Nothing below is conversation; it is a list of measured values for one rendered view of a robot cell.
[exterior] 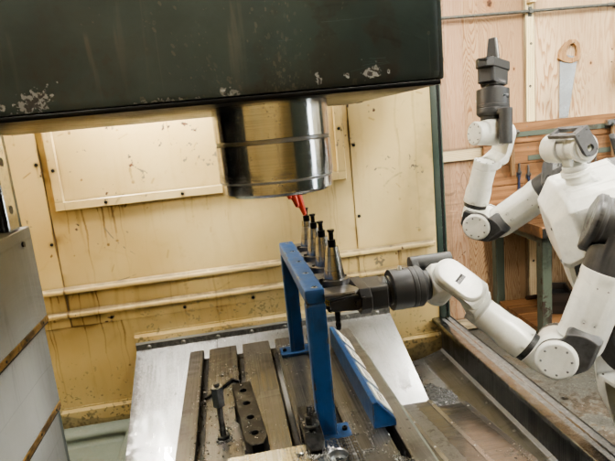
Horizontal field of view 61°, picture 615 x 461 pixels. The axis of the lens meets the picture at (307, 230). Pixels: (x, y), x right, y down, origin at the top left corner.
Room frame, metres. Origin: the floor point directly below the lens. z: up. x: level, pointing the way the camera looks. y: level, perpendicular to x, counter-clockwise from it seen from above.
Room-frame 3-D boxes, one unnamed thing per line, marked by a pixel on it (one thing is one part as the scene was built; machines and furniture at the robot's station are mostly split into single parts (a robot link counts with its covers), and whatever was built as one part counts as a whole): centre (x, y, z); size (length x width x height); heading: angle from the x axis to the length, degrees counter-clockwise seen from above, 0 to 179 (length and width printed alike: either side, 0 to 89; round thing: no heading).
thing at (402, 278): (1.07, -0.15, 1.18); 0.13 x 0.12 x 0.10; 8
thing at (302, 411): (0.87, 0.03, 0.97); 0.13 x 0.03 x 0.15; 8
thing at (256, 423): (1.02, 0.16, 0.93); 0.26 x 0.05 x 0.06; 13
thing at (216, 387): (1.03, 0.22, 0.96); 0.03 x 0.03 x 0.13
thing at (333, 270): (1.06, -0.05, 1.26); 0.04 x 0.04 x 0.07
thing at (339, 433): (1.00, 0.00, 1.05); 0.10 x 0.05 x 0.30; 98
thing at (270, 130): (0.75, 0.04, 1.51); 0.16 x 0.16 x 0.12
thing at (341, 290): (1.01, -0.05, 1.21); 0.07 x 0.05 x 0.01; 98
